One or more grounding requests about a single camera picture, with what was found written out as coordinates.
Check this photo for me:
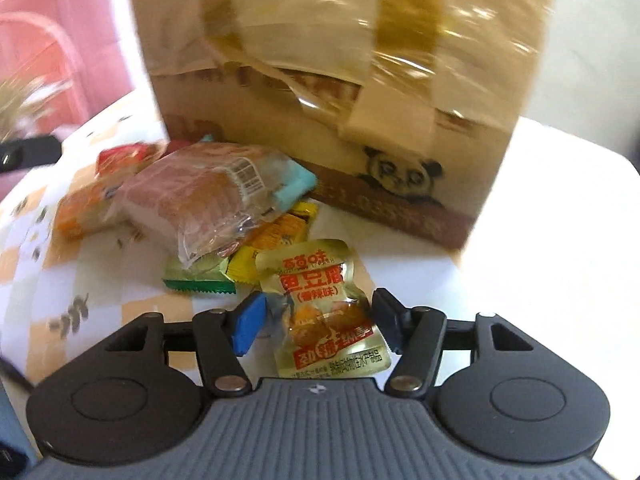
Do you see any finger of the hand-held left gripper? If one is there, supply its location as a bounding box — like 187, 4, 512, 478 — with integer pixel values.
0, 135, 64, 176

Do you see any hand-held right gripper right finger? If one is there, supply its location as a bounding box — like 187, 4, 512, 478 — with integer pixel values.
371, 287, 538, 397

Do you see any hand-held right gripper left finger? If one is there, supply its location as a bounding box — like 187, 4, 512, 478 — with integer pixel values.
102, 291, 269, 395

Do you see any gold snack packet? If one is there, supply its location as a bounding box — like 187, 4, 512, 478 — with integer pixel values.
255, 238, 392, 379

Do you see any red snack packet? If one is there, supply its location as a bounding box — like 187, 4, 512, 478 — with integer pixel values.
96, 142, 162, 177

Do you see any plastic-lined cardboard box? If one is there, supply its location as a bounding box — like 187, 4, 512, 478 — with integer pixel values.
125, 0, 568, 262

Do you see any green snack packet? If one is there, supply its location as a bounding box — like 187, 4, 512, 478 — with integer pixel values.
162, 252, 239, 295

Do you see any orange snack packet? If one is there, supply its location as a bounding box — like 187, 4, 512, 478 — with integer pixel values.
54, 177, 127, 240

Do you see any small yellow snack packet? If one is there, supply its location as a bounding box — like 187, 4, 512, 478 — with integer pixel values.
289, 200, 321, 224

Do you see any clear bread packet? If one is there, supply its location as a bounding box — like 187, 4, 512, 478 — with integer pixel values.
112, 140, 319, 269

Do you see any printed wall backdrop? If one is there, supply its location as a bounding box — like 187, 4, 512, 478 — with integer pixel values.
0, 0, 151, 161

